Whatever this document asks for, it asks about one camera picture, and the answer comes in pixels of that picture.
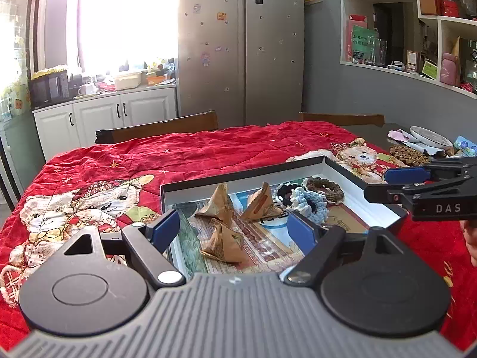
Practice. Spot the white kitchen cabinet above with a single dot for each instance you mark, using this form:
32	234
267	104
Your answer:
97	119

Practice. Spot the pink bottle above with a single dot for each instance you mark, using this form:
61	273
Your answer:
447	70

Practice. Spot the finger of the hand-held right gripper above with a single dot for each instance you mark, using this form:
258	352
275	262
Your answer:
384	194
406	174

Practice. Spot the dark wooden chair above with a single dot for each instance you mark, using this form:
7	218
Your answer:
156	128
341	118

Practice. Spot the black and white scrunchie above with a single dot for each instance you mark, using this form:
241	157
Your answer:
284	193

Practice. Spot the person's right hand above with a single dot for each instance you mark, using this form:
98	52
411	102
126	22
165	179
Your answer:
470	238

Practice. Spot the light blue crochet scrunchie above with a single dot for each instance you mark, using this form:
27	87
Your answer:
303	197

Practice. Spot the orange food container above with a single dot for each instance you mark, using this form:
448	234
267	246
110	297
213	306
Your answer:
156	79

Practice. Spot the brown beaded mat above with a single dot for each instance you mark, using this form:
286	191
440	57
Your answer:
408	154

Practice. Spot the light blue packet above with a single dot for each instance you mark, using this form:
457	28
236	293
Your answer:
465	145

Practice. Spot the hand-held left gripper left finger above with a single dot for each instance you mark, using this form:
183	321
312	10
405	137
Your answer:
166	227

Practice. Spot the red canister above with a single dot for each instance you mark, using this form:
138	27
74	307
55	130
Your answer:
449	6

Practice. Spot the green printed box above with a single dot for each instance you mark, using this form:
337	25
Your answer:
363	44

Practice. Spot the yellow fringed cloth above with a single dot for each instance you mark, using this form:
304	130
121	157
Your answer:
48	71

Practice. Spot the cream plastic container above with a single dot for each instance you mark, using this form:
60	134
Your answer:
128	81

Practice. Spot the brown paper pyramid pouch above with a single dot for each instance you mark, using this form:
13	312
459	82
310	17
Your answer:
223	246
261	205
220	205

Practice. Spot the white round plate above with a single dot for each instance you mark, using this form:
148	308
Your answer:
430	137

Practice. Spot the black microwave oven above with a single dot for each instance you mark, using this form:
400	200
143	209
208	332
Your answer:
48	91

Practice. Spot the silver refrigerator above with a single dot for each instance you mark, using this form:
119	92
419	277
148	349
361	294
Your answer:
242	63

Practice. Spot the red printed blanket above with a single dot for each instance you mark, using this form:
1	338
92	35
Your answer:
208	156

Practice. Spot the brown crochet scrunchie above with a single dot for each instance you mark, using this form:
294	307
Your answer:
324	186

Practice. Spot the black shallow cardboard box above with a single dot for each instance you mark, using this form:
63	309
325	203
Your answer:
261	173

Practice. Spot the small green box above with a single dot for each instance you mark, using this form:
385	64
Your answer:
430	69

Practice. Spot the red box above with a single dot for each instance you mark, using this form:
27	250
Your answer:
354	20

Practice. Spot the clear drinking glass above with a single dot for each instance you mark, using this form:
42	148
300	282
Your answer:
383	52

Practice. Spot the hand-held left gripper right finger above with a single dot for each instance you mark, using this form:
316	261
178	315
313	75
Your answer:
301	231

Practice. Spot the pink crumpled cloth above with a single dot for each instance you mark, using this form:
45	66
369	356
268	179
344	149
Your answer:
398	134

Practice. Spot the beige crochet scrunchie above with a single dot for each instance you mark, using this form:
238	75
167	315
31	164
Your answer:
341	197

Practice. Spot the small brown picture frame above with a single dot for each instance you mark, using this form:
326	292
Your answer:
411	62

